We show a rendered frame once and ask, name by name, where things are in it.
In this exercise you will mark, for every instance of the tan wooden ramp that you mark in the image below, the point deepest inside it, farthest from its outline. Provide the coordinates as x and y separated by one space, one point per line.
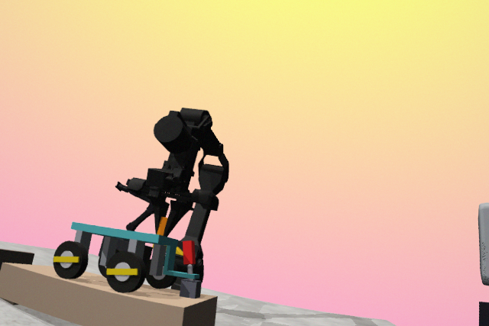
90 301

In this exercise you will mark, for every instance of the teal wheeled trolley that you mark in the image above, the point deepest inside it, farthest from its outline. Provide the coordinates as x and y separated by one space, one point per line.
125 271

